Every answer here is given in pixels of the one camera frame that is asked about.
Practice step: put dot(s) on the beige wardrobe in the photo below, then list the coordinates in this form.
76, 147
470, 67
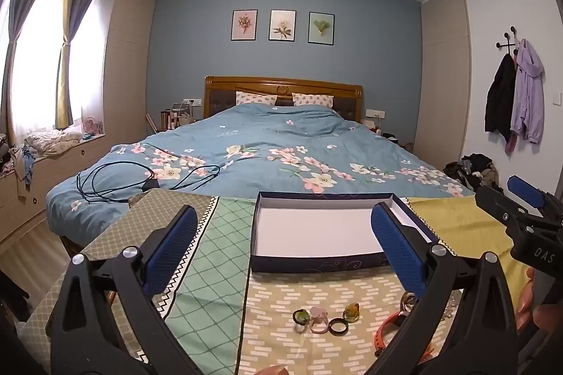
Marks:
440, 84
129, 71

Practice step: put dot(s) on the purple hooded jacket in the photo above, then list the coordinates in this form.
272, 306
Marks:
530, 93

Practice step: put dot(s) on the black wall coat hooks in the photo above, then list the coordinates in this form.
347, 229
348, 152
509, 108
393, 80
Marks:
509, 43

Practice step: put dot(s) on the beige window bench cabinet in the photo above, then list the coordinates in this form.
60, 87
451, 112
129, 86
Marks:
57, 172

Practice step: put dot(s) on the patterned patchwork cloth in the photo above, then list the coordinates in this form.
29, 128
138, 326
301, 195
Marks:
211, 269

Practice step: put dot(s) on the person's left hand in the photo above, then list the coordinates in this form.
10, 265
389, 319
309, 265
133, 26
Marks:
272, 370

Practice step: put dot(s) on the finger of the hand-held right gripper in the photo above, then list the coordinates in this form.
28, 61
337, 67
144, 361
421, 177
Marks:
501, 208
528, 192

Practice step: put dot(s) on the small pink fan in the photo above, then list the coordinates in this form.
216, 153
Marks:
91, 126

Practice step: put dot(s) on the red scarf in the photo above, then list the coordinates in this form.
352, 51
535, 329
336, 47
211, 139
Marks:
511, 144

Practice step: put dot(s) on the pile of dark clothes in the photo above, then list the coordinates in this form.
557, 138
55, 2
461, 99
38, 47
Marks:
473, 170

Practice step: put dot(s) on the dark blue shallow box tray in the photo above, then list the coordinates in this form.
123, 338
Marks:
316, 230

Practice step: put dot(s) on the cosmetic bottles on nightstand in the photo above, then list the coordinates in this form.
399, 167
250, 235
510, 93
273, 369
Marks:
176, 117

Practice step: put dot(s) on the wooden door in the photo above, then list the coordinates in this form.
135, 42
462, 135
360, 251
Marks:
558, 19

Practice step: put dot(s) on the amber brown bangle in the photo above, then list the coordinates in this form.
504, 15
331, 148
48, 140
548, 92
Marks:
404, 300

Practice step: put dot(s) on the black jacket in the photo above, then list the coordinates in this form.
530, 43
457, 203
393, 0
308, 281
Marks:
499, 98

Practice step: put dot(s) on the framed flower picture pink background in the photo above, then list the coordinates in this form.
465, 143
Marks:
244, 25

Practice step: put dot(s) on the person's right hand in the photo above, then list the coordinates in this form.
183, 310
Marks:
525, 304

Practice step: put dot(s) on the black charger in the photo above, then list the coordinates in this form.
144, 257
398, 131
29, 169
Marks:
151, 185

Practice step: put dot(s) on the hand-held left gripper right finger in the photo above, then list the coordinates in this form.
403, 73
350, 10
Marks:
398, 247

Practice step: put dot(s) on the blue floral duvet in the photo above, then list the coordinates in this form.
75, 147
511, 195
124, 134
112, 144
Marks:
264, 137

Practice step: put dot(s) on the pile of clothes on bench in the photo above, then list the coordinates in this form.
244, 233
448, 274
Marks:
48, 142

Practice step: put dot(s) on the white wall socket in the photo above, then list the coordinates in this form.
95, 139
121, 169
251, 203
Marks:
374, 113
192, 102

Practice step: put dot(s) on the framed leaf picture green background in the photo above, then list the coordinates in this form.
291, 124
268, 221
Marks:
321, 27

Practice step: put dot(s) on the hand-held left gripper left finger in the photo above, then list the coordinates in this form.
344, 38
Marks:
171, 252

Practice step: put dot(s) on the wooden bed headboard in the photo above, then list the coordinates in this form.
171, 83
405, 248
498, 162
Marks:
281, 84

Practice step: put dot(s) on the framed flower picture white background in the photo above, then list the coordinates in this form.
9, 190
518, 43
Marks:
282, 25

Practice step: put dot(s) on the white pillow with pink print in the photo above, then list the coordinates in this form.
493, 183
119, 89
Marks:
313, 100
255, 99

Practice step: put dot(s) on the yellow curtain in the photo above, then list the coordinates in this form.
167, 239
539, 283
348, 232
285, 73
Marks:
66, 49

